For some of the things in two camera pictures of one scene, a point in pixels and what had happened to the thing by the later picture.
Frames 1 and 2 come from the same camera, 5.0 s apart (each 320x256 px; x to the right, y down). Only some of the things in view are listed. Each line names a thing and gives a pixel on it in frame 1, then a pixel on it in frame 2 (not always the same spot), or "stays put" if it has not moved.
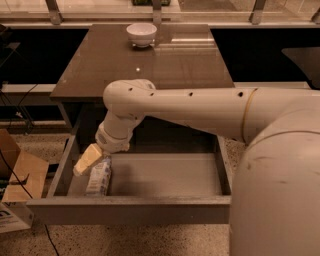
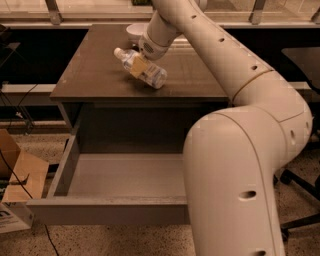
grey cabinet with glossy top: (181, 56) stays put
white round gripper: (111, 141) → (151, 50)
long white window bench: (50, 88) stays put
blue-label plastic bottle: (99, 179) → (153, 74)
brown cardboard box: (25, 173) stays put
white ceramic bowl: (141, 35) stays put
